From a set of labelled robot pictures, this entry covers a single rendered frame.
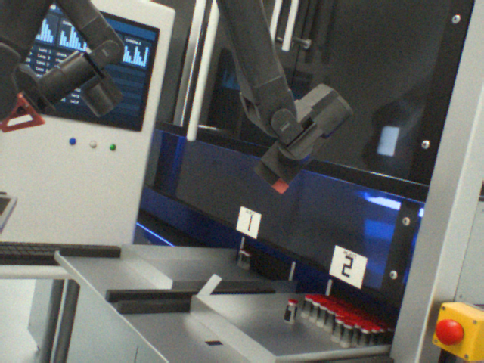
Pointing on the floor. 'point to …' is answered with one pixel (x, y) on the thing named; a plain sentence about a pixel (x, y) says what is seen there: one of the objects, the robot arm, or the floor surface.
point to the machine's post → (446, 207)
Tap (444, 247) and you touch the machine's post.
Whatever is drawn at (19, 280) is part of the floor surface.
